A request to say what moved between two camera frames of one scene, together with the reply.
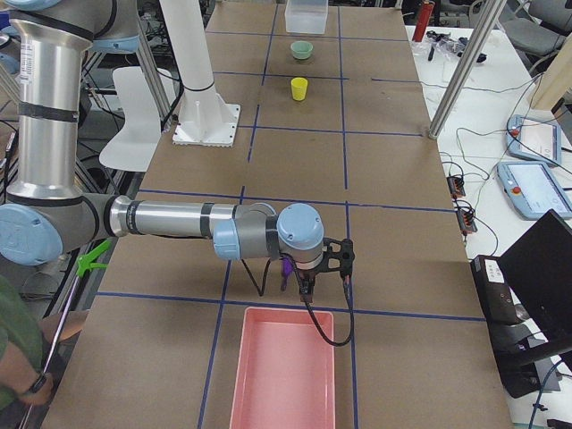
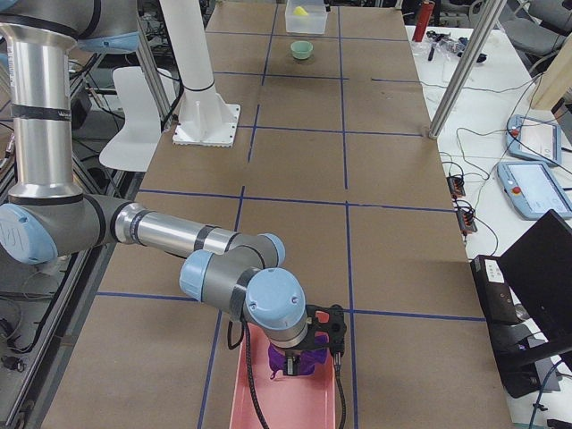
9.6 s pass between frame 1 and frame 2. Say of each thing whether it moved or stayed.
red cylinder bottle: stayed
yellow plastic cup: moved
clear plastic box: stayed
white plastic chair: stayed
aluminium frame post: stayed
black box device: stayed
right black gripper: moved
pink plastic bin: stayed
